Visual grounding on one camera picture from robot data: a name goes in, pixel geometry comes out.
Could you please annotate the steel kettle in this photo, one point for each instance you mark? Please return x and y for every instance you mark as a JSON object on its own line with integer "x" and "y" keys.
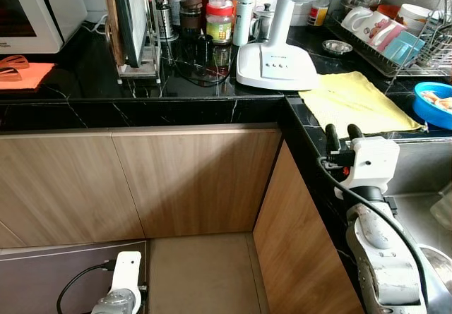
{"x": 263, "y": 23}

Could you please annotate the pink and white mug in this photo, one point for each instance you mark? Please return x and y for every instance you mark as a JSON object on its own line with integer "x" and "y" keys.
{"x": 387, "y": 32}

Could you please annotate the stainless steel sink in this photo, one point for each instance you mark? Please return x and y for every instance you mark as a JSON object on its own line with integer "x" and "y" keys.
{"x": 417, "y": 166}

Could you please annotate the metal board rack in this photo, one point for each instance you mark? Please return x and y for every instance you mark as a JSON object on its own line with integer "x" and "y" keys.
{"x": 138, "y": 74}

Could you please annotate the white cup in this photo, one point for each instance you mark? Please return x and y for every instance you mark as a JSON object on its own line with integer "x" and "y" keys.
{"x": 413, "y": 16}

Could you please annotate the food scraps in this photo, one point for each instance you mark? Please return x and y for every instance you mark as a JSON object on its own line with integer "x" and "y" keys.
{"x": 438, "y": 101}

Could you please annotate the wooden cutting board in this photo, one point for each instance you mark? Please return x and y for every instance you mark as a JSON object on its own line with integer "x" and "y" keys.
{"x": 111, "y": 3}

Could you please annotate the yellow and red can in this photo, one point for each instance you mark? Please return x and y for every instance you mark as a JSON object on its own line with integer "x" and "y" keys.
{"x": 319, "y": 14}

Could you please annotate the white table fan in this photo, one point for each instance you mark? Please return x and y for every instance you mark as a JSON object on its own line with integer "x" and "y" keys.
{"x": 275, "y": 67}

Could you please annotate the white microwave oven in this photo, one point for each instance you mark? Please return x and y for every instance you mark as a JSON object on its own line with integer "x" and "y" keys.
{"x": 42, "y": 17}

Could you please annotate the yellow cloth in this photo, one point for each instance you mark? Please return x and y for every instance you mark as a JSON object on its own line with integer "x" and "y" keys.
{"x": 353, "y": 99}

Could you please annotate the dark brown floor mat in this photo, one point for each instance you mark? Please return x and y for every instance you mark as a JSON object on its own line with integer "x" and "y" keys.
{"x": 35, "y": 279}

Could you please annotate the orange silicone pot holder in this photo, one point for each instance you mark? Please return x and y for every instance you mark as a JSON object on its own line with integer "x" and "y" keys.
{"x": 8, "y": 74}
{"x": 14, "y": 61}

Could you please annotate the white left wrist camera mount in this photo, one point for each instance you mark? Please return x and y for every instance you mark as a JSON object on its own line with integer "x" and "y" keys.
{"x": 127, "y": 272}

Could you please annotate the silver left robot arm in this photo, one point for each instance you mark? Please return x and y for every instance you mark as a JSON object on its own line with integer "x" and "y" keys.
{"x": 116, "y": 303}

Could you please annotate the blue plastic bowl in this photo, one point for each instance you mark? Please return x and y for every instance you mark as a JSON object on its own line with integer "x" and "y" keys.
{"x": 424, "y": 113}

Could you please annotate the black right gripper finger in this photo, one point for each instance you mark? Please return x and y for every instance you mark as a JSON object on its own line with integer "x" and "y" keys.
{"x": 354, "y": 131}
{"x": 332, "y": 137}

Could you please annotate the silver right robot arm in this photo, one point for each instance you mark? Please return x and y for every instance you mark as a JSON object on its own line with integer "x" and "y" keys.
{"x": 381, "y": 272}

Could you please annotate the small steel saucer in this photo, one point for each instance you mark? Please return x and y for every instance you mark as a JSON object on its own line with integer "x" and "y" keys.
{"x": 337, "y": 47}

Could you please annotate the round steel dish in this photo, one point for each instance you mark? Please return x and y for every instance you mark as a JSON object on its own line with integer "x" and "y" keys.
{"x": 439, "y": 268}

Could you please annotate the black upright board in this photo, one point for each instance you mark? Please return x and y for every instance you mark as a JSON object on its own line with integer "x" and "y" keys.
{"x": 131, "y": 17}

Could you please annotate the pale green bottle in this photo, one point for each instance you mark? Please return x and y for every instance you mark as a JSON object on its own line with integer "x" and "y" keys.
{"x": 244, "y": 17}

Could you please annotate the round steel utensil cup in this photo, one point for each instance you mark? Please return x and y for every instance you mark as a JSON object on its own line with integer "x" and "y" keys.
{"x": 166, "y": 21}

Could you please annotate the wooden cabinet door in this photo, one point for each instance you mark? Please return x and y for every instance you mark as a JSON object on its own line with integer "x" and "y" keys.
{"x": 63, "y": 187}
{"x": 198, "y": 180}
{"x": 296, "y": 243}

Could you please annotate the jar with red lid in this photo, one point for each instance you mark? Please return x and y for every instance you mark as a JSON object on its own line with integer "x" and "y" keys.
{"x": 219, "y": 28}

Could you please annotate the blue cup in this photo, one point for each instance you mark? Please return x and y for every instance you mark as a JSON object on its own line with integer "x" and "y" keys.
{"x": 404, "y": 48}

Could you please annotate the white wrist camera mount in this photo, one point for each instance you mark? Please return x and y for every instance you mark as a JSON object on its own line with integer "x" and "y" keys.
{"x": 374, "y": 162}
{"x": 127, "y": 272}

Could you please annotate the orange bowl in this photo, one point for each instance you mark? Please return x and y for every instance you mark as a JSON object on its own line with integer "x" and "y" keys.
{"x": 388, "y": 10}

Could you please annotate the orange mat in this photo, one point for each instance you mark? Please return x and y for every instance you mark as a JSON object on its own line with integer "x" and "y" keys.
{"x": 35, "y": 77}

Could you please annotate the brown jar dark lid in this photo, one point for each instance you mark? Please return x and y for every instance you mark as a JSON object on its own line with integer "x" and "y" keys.
{"x": 191, "y": 19}

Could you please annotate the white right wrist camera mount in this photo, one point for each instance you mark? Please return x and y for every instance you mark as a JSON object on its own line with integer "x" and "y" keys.
{"x": 374, "y": 162}

